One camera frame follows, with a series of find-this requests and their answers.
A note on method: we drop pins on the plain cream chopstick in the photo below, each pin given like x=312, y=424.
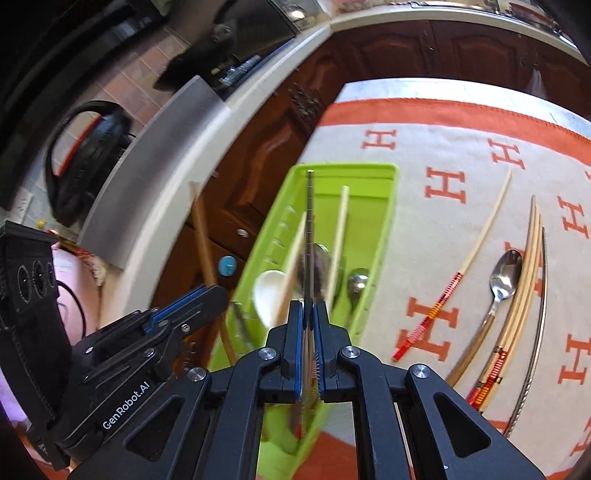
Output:
x=341, y=221

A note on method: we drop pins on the metal chopstick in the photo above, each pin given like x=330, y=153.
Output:
x=545, y=286
x=310, y=221

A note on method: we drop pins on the small metal spoon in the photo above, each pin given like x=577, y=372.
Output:
x=358, y=281

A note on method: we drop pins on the pink rice cooker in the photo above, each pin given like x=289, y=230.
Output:
x=74, y=300

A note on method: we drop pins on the green plastic tray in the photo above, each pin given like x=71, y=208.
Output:
x=369, y=207

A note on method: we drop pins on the black gas stove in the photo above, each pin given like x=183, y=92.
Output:
x=221, y=50

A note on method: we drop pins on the orange and cream printed blanket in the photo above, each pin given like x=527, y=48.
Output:
x=415, y=258

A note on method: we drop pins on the black kettle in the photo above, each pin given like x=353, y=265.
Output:
x=92, y=152

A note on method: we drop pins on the white ceramic spoon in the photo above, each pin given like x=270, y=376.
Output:
x=268, y=295

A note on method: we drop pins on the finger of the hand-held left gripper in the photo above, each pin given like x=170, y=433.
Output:
x=203, y=304
x=129, y=355

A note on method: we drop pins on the teal round knob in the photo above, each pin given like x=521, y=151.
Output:
x=226, y=266

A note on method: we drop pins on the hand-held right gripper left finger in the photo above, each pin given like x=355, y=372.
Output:
x=298, y=350

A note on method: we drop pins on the purple cloth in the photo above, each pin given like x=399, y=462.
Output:
x=9, y=397

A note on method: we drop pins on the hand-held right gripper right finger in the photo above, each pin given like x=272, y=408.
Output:
x=323, y=369

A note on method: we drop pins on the wall socket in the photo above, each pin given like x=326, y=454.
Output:
x=21, y=203

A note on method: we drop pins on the white plastic bag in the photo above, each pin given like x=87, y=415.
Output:
x=535, y=81

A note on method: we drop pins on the black range hood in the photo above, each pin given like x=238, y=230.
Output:
x=46, y=69

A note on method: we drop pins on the large metal spoon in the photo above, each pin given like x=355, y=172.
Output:
x=323, y=267

